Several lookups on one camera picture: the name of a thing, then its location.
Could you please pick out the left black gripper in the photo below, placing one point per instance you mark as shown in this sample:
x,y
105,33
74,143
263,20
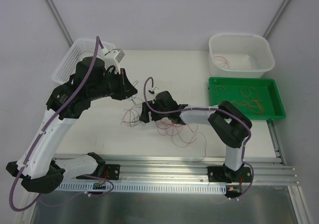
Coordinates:
x,y
120,85

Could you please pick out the aluminium mounting rail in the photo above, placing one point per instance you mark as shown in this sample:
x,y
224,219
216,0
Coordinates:
x,y
267,171

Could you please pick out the aluminium frame post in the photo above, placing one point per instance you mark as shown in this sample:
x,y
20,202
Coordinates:
x,y
276,18
58,19

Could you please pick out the white perforated plastic basket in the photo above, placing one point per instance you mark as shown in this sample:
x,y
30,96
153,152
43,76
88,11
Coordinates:
x,y
82,50

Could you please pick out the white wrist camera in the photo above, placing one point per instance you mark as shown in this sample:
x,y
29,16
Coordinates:
x,y
112,58
153,91

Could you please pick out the right aluminium frame post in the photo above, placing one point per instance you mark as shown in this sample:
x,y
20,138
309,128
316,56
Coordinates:
x,y
276,18

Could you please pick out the left aluminium frame post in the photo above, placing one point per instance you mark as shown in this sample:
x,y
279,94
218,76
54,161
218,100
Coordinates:
x,y
58,19

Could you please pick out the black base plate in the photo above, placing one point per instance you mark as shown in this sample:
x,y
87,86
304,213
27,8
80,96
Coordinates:
x,y
112,170
224,174

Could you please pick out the white plastic tub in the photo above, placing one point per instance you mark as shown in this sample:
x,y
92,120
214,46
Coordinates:
x,y
239,55

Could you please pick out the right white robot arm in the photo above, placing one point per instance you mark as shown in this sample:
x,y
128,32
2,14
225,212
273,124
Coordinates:
x,y
231,126

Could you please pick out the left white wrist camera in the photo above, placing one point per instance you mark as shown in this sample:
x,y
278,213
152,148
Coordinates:
x,y
112,58

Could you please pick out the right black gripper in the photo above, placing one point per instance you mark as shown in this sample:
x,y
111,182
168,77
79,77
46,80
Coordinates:
x,y
150,110

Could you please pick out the green plastic tray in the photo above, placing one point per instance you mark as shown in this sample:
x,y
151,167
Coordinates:
x,y
257,99

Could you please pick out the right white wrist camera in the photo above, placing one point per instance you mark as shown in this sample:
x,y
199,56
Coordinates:
x,y
153,91

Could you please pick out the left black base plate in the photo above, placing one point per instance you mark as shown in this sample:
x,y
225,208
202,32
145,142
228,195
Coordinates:
x,y
112,170

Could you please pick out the white slotted cable duct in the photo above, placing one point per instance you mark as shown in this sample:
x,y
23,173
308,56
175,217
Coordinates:
x,y
142,188

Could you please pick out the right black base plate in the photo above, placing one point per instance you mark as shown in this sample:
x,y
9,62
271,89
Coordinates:
x,y
224,174

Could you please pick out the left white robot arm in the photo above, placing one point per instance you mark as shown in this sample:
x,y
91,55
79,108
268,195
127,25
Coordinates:
x,y
37,169

